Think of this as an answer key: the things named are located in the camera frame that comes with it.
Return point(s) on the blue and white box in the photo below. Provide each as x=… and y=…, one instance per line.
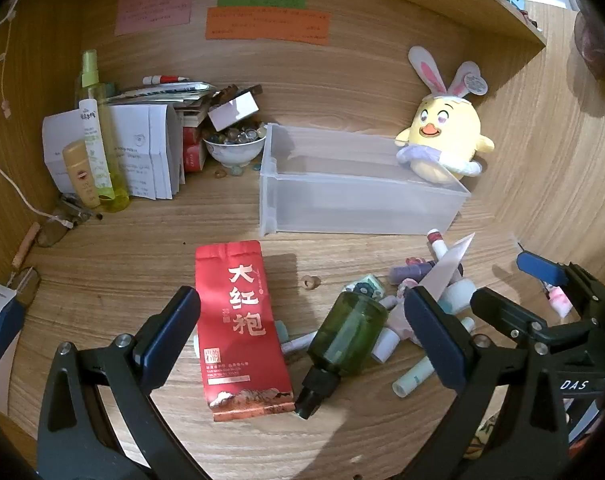
x=0, y=340

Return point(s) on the mint green tube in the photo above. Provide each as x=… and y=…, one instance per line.
x=412, y=380
x=281, y=331

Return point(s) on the dark metal tool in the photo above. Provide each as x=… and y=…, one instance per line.
x=70, y=210

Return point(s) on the short white tube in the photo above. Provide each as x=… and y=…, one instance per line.
x=386, y=347

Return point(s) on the wooden shelf board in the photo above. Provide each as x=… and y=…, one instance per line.
x=497, y=10

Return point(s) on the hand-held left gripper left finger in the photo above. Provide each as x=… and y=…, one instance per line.
x=172, y=332

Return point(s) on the green paper note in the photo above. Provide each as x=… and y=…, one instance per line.
x=262, y=0

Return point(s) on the small brown wooden piece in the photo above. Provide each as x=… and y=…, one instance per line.
x=310, y=282

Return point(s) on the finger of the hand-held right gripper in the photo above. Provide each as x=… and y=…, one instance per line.
x=497, y=307
x=540, y=267

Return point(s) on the orange paper note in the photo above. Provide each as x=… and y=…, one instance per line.
x=267, y=25

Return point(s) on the green card packet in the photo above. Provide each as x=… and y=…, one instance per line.
x=367, y=287

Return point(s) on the yellow chick plush toy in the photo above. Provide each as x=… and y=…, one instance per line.
x=447, y=125

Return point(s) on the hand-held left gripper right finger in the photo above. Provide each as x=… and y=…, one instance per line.
x=432, y=340

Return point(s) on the small white open box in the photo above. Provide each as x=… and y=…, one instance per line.
x=232, y=110

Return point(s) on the brown round object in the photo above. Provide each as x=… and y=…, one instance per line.
x=600, y=45

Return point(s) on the pale pink tube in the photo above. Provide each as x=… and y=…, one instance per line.
x=397, y=319

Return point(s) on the clear glass piece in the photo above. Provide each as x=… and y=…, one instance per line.
x=26, y=285

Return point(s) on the red tea packet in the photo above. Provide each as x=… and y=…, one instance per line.
x=242, y=340

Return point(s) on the pink paper note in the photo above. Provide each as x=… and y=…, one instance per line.
x=152, y=10

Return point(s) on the dark green spray bottle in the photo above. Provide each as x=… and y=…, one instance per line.
x=350, y=332

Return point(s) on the stack of papers and booklets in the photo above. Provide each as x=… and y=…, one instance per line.
x=162, y=94

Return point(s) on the folded white papers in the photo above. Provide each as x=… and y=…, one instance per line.
x=152, y=150

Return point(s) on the clear plastic bin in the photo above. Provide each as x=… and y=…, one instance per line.
x=332, y=200

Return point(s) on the white bowl of glass beads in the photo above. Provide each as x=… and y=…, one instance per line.
x=232, y=151

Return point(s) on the tan sunscreen bottle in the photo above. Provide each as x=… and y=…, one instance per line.
x=80, y=175

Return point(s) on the purple and black lipstick tube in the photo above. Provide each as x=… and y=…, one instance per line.
x=407, y=274

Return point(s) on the white lip balm red cap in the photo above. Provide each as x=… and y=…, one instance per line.
x=436, y=245

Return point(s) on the pale pink card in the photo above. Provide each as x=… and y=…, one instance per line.
x=450, y=267

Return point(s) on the yellow-green spray bottle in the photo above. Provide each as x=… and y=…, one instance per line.
x=115, y=170

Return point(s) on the red white marker pen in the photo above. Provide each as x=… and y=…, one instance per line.
x=165, y=79

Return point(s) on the red books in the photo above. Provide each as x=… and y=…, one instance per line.
x=193, y=152

